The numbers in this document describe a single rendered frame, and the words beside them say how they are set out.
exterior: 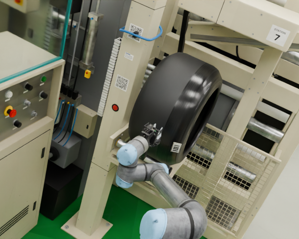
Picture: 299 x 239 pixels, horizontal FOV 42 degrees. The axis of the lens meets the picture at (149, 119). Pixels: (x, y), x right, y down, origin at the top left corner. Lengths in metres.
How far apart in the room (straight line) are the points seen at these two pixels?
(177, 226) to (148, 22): 1.04
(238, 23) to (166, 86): 0.50
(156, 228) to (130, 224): 1.77
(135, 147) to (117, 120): 0.67
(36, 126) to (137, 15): 0.80
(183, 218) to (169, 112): 0.66
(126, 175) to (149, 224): 0.37
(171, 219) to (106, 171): 1.21
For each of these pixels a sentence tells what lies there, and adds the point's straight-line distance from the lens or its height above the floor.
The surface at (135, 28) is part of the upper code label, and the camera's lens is 1.97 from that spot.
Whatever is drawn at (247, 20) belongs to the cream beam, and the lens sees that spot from 2.04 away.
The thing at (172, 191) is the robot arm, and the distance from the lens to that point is 1.48.
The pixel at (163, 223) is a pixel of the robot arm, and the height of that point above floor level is 1.31.
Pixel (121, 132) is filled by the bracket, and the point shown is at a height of 0.95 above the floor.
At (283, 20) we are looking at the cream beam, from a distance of 2.01.
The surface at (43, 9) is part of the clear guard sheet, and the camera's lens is 1.84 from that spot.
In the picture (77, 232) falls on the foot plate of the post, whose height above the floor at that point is 0.01.
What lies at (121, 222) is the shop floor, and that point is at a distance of 3.00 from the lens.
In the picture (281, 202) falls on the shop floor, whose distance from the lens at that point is 3.90.
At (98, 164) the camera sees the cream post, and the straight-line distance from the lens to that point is 2.43.
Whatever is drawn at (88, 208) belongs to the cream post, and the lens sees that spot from 2.69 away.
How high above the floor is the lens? 2.19
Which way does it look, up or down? 32 degrees down
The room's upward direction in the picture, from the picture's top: 18 degrees clockwise
